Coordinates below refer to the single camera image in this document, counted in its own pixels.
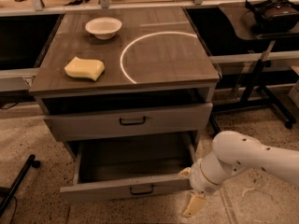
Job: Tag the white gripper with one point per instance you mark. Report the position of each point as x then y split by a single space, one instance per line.
198 175

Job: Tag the grey drawer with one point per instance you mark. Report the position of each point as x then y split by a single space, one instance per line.
130 167
129 122

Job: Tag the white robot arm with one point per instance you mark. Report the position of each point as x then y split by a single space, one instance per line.
231 154

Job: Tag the grey top drawer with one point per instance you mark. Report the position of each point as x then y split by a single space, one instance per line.
129 122

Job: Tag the grey drawer cabinet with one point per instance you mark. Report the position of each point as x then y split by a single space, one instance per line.
155 60

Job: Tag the yellow sponge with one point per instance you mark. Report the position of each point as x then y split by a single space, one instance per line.
85 68

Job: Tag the black stand leg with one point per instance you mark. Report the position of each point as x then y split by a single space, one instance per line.
7 193

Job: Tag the black side table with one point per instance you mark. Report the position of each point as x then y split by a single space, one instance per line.
245 25

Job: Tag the white bowl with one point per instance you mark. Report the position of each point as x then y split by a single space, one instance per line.
103 28

